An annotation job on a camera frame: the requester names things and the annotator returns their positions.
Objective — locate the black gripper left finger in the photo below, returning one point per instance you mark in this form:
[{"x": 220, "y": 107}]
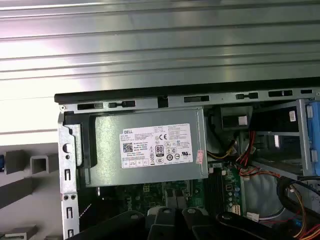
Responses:
[{"x": 165, "y": 225}]

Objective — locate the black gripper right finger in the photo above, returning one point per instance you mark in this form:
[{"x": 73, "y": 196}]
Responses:
[{"x": 195, "y": 225}]

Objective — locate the metal socket cover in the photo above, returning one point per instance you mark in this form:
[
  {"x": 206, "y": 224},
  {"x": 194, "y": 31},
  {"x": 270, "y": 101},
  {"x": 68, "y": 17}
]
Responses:
[{"x": 171, "y": 200}]

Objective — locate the black RAM slot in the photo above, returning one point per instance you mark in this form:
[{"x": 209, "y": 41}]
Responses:
[
  {"x": 211, "y": 192},
  {"x": 220, "y": 192}
]

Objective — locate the green motherboard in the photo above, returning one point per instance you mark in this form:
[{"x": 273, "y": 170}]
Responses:
[{"x": 140, "y": 197}]

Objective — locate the grey Dell power supply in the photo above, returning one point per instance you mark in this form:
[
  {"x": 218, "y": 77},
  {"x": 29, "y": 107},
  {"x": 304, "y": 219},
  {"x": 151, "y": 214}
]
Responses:
[{"x": 105, "y": 155}]

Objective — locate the open black PC case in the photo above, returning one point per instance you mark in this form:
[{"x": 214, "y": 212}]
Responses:
[{"x": 67, "y": 140}]

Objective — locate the metal optical drive cage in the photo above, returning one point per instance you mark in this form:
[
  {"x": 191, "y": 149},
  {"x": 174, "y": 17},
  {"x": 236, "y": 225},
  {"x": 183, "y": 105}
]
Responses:
[{"x": 301, "y": 130}]

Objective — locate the blue drive cage latch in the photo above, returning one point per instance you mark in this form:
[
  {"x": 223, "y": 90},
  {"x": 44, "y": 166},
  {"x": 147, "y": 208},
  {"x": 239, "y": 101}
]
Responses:
[{"x": 315, "y": 140}]

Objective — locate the grey parts rack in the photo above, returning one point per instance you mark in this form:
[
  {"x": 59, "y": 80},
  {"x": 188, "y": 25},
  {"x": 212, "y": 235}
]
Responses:
[{"x": 15, "y": 162}]

